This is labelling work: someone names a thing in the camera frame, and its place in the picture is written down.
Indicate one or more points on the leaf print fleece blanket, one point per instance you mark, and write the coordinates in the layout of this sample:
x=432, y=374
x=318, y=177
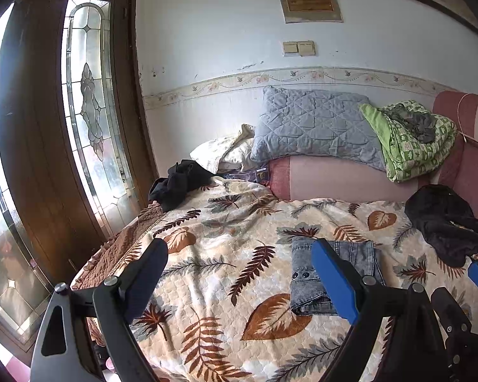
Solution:
x=223, y=246

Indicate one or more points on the beige light switch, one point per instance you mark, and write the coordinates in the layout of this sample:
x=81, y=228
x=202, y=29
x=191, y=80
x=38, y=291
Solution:
x=306, y=47
x=290, y=48

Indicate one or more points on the black crumpled garment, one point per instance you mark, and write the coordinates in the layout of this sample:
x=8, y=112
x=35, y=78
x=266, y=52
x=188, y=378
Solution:
x=175, y=187
x=442, y=223

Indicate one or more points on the purple packet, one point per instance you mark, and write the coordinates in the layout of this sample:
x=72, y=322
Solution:
x=255, y=176

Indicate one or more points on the green patterned quilt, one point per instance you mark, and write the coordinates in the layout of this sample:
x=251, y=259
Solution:
x=406, y=159

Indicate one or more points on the brown quilted bedspread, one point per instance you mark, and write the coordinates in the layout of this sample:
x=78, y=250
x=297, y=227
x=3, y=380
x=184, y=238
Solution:
x=119, y=242

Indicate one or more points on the grey quilted pillow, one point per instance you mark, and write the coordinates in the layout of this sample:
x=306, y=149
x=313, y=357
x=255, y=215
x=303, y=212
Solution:
x=314, y=127

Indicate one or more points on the pink sofa backrest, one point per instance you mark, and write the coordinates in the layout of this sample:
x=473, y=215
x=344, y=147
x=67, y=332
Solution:
x=330, y=179

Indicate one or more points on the blue denim pants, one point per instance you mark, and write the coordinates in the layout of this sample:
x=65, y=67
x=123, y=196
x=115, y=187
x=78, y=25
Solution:
x=302, y=286

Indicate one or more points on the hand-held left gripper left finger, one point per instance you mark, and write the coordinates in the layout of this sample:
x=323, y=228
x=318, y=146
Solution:
x=145, y=286

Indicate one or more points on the metal wall panel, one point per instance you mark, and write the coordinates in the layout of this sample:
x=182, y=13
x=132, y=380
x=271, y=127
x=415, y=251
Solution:
x=308, y=4

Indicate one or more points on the cream pillow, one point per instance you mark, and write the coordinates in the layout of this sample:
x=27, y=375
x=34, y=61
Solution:
x=219, y=151

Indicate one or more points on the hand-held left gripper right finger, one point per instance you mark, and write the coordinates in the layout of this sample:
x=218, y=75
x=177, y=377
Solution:
x=336, y=278

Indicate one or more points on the wooden door with stained glass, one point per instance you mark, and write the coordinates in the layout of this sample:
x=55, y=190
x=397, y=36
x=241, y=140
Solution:
x=36, y=147

